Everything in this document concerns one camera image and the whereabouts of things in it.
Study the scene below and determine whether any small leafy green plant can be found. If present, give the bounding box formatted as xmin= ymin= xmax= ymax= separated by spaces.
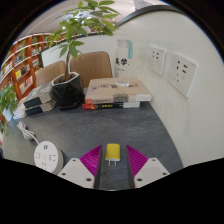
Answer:
xmin=0 ymin=82 xmax=20 ymax=135

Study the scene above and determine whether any large white wall socket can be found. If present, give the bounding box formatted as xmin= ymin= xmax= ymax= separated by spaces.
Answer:
xmin=166 ymin=52 xmax=199 ymax=98

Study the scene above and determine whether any round white power strip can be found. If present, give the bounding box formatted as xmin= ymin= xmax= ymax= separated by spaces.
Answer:
xmin=33 ymin=140 xmax=65 ymax=175

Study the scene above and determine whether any clear water bottle, teal strap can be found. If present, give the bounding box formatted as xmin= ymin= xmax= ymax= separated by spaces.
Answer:
xmin=114 ymin=39 xmax=135 ymax=88

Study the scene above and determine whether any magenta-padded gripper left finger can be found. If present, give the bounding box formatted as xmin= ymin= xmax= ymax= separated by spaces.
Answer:
xmin=57 ymin=144 xmax=104 ymax=190

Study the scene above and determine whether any potted green tree, black pot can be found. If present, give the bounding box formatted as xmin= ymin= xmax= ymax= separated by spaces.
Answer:
xmin=46 ymin=0 xmax=121 ymax=111

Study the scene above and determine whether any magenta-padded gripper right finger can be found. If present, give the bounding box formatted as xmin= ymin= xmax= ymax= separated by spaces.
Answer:
xmin=125 ymin=144 xmax=171 ymax=190

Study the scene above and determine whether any white paper stack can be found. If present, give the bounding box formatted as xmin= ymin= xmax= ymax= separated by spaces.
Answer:
xmin=12 ymin=102 xmax=28 ymax=120

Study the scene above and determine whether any dark-spined thick book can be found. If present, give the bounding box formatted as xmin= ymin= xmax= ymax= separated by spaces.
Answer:
xmin=22 ymin=83 xmax=54 ymax=110
xmin=24 ymin=99 xmax=57 ymax=117

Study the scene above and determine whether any orange wooden bookshelf unit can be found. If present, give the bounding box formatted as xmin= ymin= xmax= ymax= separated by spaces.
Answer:
xmin=0 ymin=32 xmax=52 ymax=103

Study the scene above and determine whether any small white wall socket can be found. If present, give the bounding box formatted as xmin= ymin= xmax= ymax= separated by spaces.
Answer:
xmin=147 ymin=46 xmax=167 ymax=77

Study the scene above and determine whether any white board with dark frame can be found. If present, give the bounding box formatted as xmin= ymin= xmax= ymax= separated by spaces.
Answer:
xmin=39 ymin=44 xmax=70 ymax=68

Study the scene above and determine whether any yellow charger block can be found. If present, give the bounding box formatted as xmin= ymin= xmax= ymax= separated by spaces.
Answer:
xmin=104 ymin=143 xmax=122 ymax=168

